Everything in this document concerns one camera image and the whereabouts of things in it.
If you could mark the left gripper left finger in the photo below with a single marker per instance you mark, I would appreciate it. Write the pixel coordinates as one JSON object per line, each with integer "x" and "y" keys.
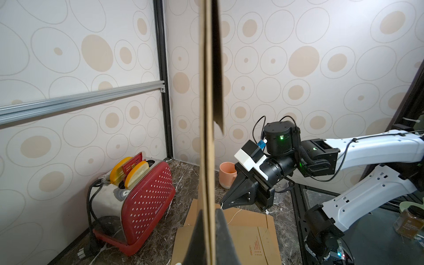
{"x": 196, "y": 250}

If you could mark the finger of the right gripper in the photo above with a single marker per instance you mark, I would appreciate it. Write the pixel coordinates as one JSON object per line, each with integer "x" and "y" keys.
{"x": 242, "y": 192}

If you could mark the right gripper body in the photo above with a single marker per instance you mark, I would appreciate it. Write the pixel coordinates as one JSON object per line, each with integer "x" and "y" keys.
{"x": 275, "y": 171}

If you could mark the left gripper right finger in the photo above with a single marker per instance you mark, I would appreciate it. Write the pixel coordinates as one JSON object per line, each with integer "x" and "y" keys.
{"x": 225, "y": 249}

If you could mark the brown file envelope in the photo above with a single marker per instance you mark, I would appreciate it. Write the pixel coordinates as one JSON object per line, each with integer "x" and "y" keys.
{"x": 253, "y": 234}
{"x": 211, "y": 113}

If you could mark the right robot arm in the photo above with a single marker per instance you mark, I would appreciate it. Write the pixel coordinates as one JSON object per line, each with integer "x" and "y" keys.
{"x": 377, "y": 169}

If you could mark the pink cup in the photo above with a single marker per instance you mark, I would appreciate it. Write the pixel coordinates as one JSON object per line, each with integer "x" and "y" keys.
{"x": 227, "y": 174}

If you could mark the clear plastic cup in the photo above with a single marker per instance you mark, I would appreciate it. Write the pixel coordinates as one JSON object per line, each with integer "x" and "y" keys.
{"x": 281, "y": 195}

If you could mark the red polka dot toaster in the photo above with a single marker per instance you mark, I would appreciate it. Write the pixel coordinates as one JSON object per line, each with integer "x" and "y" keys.
{"x": 125, "y": 218}

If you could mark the front yellow toast slice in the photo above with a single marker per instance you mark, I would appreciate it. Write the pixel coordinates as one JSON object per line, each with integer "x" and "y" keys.
{"x": 136, "y": 174}

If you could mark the yellow toast slice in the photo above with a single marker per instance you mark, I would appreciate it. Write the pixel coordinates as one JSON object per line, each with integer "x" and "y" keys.
{"x": 136, "y": 174}
{"x": 117, "y": 174}

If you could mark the rear yellow toast slice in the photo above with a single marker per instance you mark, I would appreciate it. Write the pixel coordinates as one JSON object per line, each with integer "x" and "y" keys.
{"x": 117, "y": 174}

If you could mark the amber glass jar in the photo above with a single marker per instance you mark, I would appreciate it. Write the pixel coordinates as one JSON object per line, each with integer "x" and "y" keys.
{"x": 410, "y": 222}

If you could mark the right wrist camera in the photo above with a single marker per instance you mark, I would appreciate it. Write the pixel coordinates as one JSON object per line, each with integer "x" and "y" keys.
{"x": 250, "y": 156}

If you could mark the back aluminium rail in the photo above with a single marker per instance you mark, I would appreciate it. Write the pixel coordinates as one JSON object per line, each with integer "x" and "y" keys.
{"x": 21, "y": 112}

